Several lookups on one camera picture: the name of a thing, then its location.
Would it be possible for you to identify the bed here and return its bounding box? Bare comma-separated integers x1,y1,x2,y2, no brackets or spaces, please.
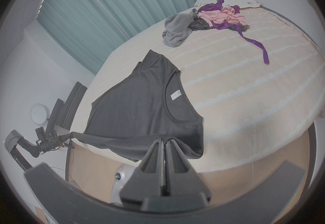
65,0,324,189

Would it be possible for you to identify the white printed pillow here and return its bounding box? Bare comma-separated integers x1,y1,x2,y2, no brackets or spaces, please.
194,0,262,8

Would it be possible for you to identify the black T-shirt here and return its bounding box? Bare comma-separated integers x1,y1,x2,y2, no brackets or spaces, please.
69,50,205,163

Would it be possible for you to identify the grey garment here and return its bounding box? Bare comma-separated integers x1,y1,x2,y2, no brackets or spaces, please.
162,8,198,48

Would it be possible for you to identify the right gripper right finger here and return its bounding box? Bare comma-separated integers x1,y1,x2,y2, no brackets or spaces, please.
165,138,212,201

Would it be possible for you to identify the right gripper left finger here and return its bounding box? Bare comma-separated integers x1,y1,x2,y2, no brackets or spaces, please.
120,139,165,204

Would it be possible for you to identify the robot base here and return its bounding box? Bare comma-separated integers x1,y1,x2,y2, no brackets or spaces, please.
109,166,139,204

